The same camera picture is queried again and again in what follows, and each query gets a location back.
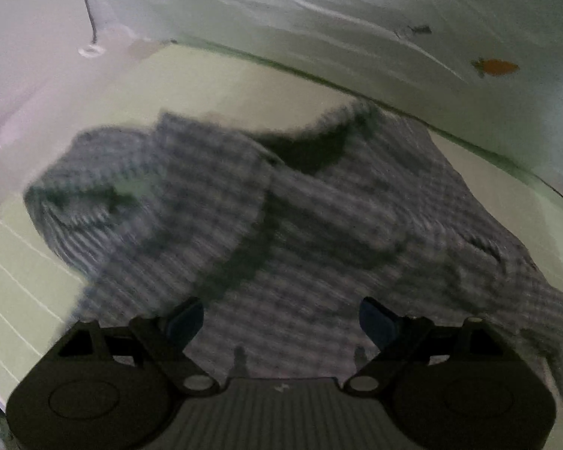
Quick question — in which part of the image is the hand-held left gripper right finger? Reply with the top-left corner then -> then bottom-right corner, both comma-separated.
342,296 -> 506,397

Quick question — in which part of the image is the light green bed mat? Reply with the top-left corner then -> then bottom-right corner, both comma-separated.
0,42 -> 563,413

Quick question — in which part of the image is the white carrot print mosquito net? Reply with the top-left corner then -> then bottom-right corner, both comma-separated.
0,0 -> 563,207

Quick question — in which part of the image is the blue white checked shirt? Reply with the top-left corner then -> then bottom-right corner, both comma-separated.
23,98 -> 563,425

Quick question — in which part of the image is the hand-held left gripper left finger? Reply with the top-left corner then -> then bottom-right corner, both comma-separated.
56,296 -> 217,397

